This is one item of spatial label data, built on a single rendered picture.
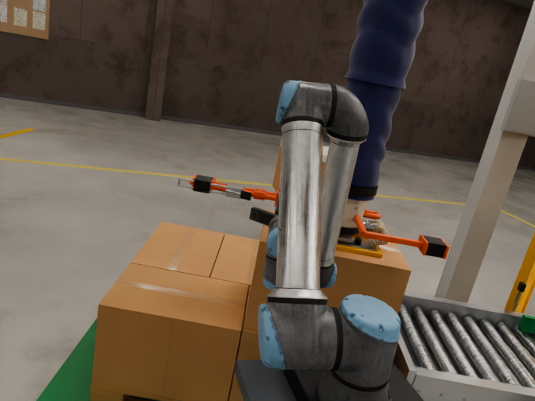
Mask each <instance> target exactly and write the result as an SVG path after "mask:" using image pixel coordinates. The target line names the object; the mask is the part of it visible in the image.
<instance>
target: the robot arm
mask: <svg viewBox="0 0 535 401"><path fill-rule="evenodd" d="M275 121H276V122H277V123H281V131H282V147H281V166H280V186H279V195H278V201H277V207H275V213H272V212H268V211H265V210H263V209H261V208H257V207H252V208H251V212H250V217H249V219H250V220H254V221H256V222H258V223H261V224H265V225H267V226H268V235H267V249H266V256H265V263H264V272H263V277H264V279H263V283H264V285H265V286H266V287H267V288H268V289H269V290H272V292H271V293H270V294H269V295H268V296H267V304H262V305H260V307H259V311H258V338H259V348H260V357H261V360H262V362H263V364H264V365H265V366H266V367H268V368H279V369H282V370H285V369H292V370H322V371H324V373H323V374H322V376H321V377H320V380H319V382H318V398H319V400H320V401H392V396H391V392H390V388H389V377H390V372H391V369H392V363H393V360H394V356H395V352H396V347H397V343H398V340H399V339H400V318H399V316H398V314H397V313H396V311H395V310H394V309H393V308H392V307H391V306H388V304H386V303H385V302H383V301H381V300H379V299H377V298H374V297H371V296H368V295H366V296H364V295H362V294H351V295H348V296H346V297H344V299H343V300H342V302H341V305H340V307H328V298H327V296H326V295H325V294H324V293H323V292H322V291H321V290H320V288H330V287H332V285H334V283H335V280H336V275H337V266H336V263H335V262H334V255H335V252H336V247H337V244H338V237H339V234H340V230H341V226H342V220H343V216H344V212H345V209H346V202H347V199H348V195H349V191H350V185H351V181H352V177H353V172H354V167H355V164H356V160H357V154H358V150H359V146H360V144H361V143H363V142H364V141H366V139H367V136H368V132H369V120H368V118H367V114H366V112H365V109H364V107H363V106H362V104H361V102H360V100H359V99H358V98H357V97H356V96H355V94H353V93H352V92H351V91H350V90H349V89H347V88H345V87H343V86H340V85H337V84H320V83H313V82H305V81H301V80H300V81H294V80H288V81H287V82H286V83H285V84H284V85H283V88H282V91H281V94H280V97H279V103H278V107H277V112H276V117H275ZM324 127H327V129H326V133H327V134H328V136H329V137H330V144H329V149H328V153H327V158H326V165H325V169H324V174H323V178H322V149H323V132H324Z"/></svg>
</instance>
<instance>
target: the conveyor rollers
mask: <svg viewBox="0 0 535 401"><path fill-rule="evenodd" d="M412 313H413V315H414V316H415V318H416V320H417V322H418V324H419V326H420V328H421V330H422V332H423V334H424V336H425V338H426V340H427V342H428V344H429V346H430V348H431V350H432V352H433V354H434V355H435V358H436V359H437V361H438V363H439V366H440V367H441V369H442V371H443V372H449V373H453V374H458V373H457V371H456V370H455V368H454V366H453V364H452V363H451V361H450V359H449V357H448V356H447V354H446V352H445V350H444V349H443V346H442V345H441V343H440V342H439V339H438V337H437V336H436V334H435V332H434V330H433V328H432V327H431V325H430V323H429V321H428V320H427V318H426V316H425V314H424V312H423V310H422V309H421V308H420V307H419V306H416V307H414V308H413V309H412ZM398 316H399V318H400V320H401V323H402V325H403V326H404V330H405V332H406V333H407V335H408V339H409V340H410V342H411V344H412V347H413V349H414V351H415V354H416V356H417V358H418V360H419V362H420V365H421V367H422V368H427V369H431V370H436V369H435V366H434V364H433V363H432V360H431V358H430V356H429V355H428V351H427V349H426V348H425V346H424V343H423V341H422V340H421V338H420V335H419V334H418V332H417V330H416V327H415V326H414V324H413V322H412V319H411V318H410V316H409V314H408V311H407V310H406V308H405V306H404V304H402V303H401V306H400V310H399V313H398ZM429 316H430V318H431V319H432V321H433V323H434V325H435V327H436V328H437V330H438V331H439V334H440V336H441V337H442V338H443V341H444V343H445V344H446V346H447V348H448V349H449V351H450V353H451V355H452V356H453V358H454V360H455V362H456V364H457V365H458V366H459V369H460V371H461V372H462V374H463V375H464V376H470V377H474V378H478V375H477V374H476V372H475V371H474V369H473V368H472V366H471V364H470V362H469V361H468V359H467V358H466V356H465V354H464V353H463V351H462V349H461V348H460V347H459V344H458V343H457V341H456V340H455V338H454V337H453V335H452V333H451V331H450V330H449V328H448V327H447V325H446V323H445V322H444V320H443V319H442V317H441V316H440V314H439V312H438V311H437V310H431V311H430V312H429ZM446 319H447V321H448V323H449V324H450V326H451V327H452V329H453V330H454V332H455V334H456V336H457V337H458V338H459V340H460V342H461V343H462V345H463V347H464V348H465V349H466V351H467V353H468V355H469V356H470V358H471V359H472V360H473V362H474V364H475V366H476V367H477V369H478V370H479V372H480V373H481V375H482V377H483V379H485V380H492V381H497V382H500V381H499V379H498V377H497V376H496V375H495V374H494V372H493V370H492V369H491V367H490V366H489V364H488V363H487V362H486V360H485V358H484V357H483V355H482V354H481V353H480V351H479V350H478V348H477V347H476V345H475V344H474V342H473V341H472V340H471V338H470V336H469V335H468V333H467V331H466V330H465V329H464V328H463V326H462V324H461V323H460V321H459V319H458V318H457V317H456V316H455V314H454V313H448V314H447V316H446ZM463 323H464V325H465V326H466V327H467V329H468V330H469V332H470V333H471V335H472V336H473V338H474V339H475V340H476V342H477V343H478V345H479V347H480V348H481V349H482V351H483V352H484V353H485V355H486V357H487V358H488V360H489V361H490V362H491V363H492V365H493V366H494V368H495V370H496V371H497V373H498V374H499V375H500V376H501V378H502V380H503V381H504V383H509V384H513V385H518V386H521V385H520V383H519V382H518V380H517V379H516V377H515V376H514V374H513V373H512V372H511V371H510V369H509V368H508V367H507V365H506V364H505V362H504V361H503V359H502V358H501V357H500V356H499V355H498V353H497V352H496V350H495V349H494V347H493V346H492V344H491V343H490V342H489V341H488V340H487V338H486V336H485V335H484V334H483V332H482V331H481V329H480V328H479V327H478V326H477V324H476V323H475V322H474V320H473V319H472V317H470V316H465V317H464V318H463ZM479 325H480V326H481V328H482V329H483V331H484V332H485V333H486V335H487V336H488V337H489V338H490V340H491V341H492V342H493V344H494V345H495V347H496V348H497V350H498V351H499V352H500V353H501V354H502V356H503V357H504V359H505V360H506V362H507V363H508V364H509V366H510V367H511V368H512V369H513V371H514V372H515V374H516V375H517V377H518V378H519V379H520V381H521V382H522V383H523V384H524V385H525V387H531V388H535V379H534V378H533V377H532V376H531V374H530V373H529V371H528V370H527V369H526V368H525V366H524V365H523V364H522V362H521V361H520V360H519V359H518V358H517V356H516V355H515V354H514V352H513V351H512V350H511V349H510V347H509V346H508V344H509V345H510V346H511V348H512V349H513V350H514V351H515V352H516V353H517V355H518V356H519V357H520V359H521V360H522V361H523V363H524V364H525V365H526V367H527V368H528V369H529V370H530V371H531V372H532V373H533V375H534V376H535V359H534V358H533V356H534V357H535V334H532V333H530V334H528V333H524V332H520V331H519V330H518V329H517V327H518V325H516V326H514V328H513V332H514V333H515V334H516V336H517V337H518V338H519V339H520V340H521V341H519V340H518V339H517V337H516V336H515V335H514V334H513V333H512V331H511V330H510V329H509V328H508V326H507V325H506V324H505V323H504V322H499V323H497V325H496V329H497V330H498V331H499V332H500V334H501V335H502V336H503V337H504V338H505V340H506V341H507V342H508V344H507V343H506V342H505V341H504V340H503V339H502V337H501V336H500V335H499V333H498V332H497V331H496V329H495V328H494V327H493V326H492V324H491V323H490V322H489V321H488V320H487V319H482V320H481V321H480V322H479ZM521 342H522V343H523V344H524V345H525V346H524V345H523V344H522V343H521ZM525 347H526V348H527V349H528V350H529V351H528V350H527V349H526V348H525ZM529 352H531V353H532V354H533V356H532V355H531V354H530V353H529Z"/></svg>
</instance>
